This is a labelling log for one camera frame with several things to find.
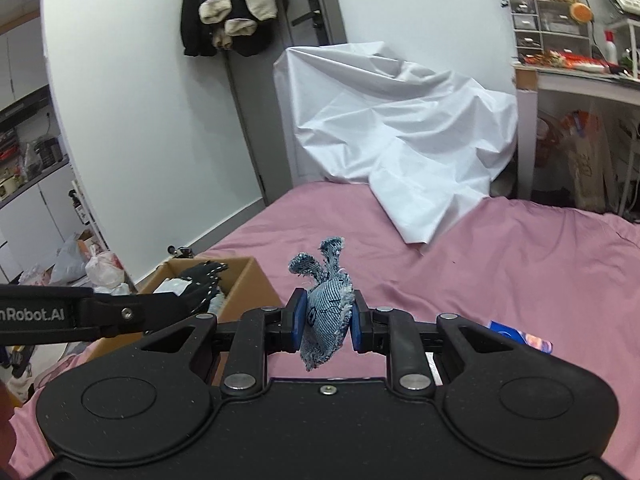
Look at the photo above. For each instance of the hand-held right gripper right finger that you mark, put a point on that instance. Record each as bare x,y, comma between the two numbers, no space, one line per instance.
357,327

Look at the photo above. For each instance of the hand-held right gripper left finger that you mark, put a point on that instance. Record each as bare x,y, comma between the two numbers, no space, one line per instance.
298,322

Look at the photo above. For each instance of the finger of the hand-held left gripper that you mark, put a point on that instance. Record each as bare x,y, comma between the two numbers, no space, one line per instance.
130,312

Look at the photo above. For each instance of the white square pad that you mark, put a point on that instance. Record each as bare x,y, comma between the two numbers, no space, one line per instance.
172,286

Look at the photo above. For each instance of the cardboard box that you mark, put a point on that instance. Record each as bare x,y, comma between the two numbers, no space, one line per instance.
250,290

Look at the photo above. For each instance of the black glove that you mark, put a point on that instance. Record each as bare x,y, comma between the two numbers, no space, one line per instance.
205,277

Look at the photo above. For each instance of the white plastic bag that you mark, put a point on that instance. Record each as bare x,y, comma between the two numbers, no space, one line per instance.
105,267

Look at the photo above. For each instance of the grey plastic bag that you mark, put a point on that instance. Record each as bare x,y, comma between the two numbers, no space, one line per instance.
70,260

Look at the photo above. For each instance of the grey sneaker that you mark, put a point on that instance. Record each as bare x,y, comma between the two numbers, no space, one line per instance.
180,251

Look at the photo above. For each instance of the white cabinet shelf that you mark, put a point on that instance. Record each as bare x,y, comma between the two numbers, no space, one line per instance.
30,170

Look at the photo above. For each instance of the pink bed sheet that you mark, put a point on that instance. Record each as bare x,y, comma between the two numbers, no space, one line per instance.
500,270

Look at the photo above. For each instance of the blue tissue packet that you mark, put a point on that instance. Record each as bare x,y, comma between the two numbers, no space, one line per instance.
520,337

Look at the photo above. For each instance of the white cover sheet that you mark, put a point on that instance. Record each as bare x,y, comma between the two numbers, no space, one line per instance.
390,135

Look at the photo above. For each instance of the grey door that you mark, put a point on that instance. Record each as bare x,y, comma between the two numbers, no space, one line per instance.
300,110

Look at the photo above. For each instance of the desk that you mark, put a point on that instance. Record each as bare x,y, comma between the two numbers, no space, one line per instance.
527,110

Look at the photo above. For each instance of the printed tote bag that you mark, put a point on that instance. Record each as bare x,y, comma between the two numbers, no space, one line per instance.
587,160

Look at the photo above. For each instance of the black and cream jacket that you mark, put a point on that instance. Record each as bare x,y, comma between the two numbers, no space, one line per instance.
195,10

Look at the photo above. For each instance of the red flat package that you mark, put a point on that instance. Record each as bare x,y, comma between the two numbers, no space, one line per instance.
565,61

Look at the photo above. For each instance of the clear drawer organizer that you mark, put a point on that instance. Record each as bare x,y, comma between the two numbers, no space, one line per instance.
545,30

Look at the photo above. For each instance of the white bottle red cap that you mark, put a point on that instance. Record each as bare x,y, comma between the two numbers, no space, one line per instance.
611,52

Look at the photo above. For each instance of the white desk riser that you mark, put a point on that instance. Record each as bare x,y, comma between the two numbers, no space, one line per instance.
631,45

